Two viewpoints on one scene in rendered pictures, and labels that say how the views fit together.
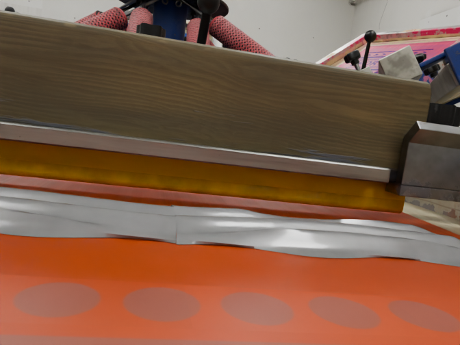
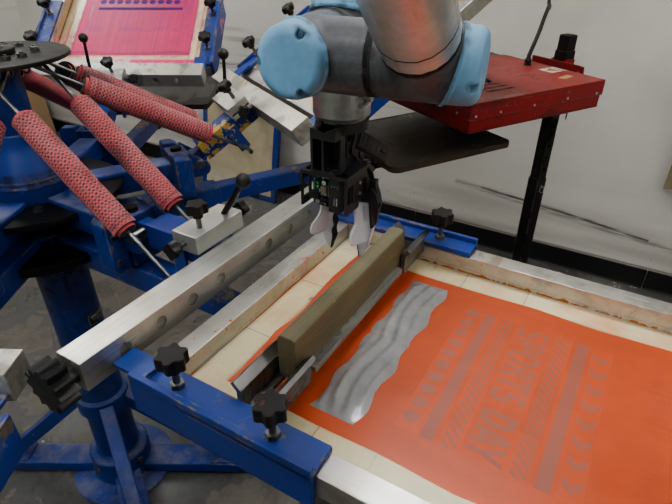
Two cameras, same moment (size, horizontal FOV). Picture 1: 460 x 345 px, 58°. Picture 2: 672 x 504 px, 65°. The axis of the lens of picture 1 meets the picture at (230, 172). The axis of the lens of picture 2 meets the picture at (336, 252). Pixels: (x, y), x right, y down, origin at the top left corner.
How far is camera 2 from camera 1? 79 cm
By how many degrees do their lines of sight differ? 51
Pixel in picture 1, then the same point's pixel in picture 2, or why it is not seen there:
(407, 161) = (404, 262)
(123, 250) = (410, 359)
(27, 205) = (376, 365)
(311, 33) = not seen: outside the picture
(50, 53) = (332, 314)
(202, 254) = (417, 346)
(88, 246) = (405, 363)
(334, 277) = (439, 332)
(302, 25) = not seen: outside the picture
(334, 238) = (421, 316)
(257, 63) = (372, 266)
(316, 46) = not seen: outside the picture
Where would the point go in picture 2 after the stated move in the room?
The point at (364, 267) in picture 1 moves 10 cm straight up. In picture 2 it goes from (436, 322) to (442, 273)
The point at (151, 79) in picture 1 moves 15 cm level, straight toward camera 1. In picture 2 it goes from (352, 297) to (442, 328)
